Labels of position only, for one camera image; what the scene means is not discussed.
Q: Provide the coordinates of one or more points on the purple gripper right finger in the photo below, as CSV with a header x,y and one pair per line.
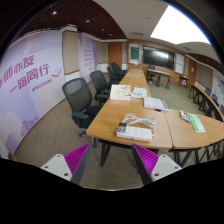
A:
x,y
151,166

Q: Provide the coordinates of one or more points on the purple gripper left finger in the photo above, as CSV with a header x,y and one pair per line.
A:
x,y
71,166

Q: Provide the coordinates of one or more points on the white power strip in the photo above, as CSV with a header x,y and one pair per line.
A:
x,y
135,133

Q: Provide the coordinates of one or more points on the right wooden table section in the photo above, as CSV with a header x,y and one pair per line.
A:
x,y
186,140

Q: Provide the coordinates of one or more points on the long wooden table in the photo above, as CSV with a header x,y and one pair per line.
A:
x,y
113,112

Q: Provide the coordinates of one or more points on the green white leaflet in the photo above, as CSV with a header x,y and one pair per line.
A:
x,y
196,122

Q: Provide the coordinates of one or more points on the white booklet stack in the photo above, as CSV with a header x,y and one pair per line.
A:
x,y
154,103

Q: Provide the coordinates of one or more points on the black mesh office chair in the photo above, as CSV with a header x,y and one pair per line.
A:
x,y
79,98

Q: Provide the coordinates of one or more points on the white papers stack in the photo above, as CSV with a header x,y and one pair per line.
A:
x,y
138,93

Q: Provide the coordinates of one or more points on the white box on table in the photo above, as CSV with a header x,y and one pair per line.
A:
x,y
120,92

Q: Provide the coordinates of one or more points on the wooden desk near screen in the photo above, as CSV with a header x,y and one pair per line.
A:
x,y
159,75

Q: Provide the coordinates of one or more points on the large black wall screen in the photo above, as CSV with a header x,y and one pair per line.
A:
x,y
158,57

